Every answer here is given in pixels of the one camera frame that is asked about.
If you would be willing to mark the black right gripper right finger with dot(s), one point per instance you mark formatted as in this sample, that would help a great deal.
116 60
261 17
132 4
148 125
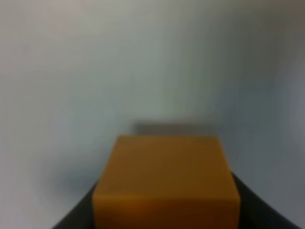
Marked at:
256 213

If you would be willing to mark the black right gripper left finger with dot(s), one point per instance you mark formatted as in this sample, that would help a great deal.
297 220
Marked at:
81 216

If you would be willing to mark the orange block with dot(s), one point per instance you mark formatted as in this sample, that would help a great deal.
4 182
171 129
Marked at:
166 182

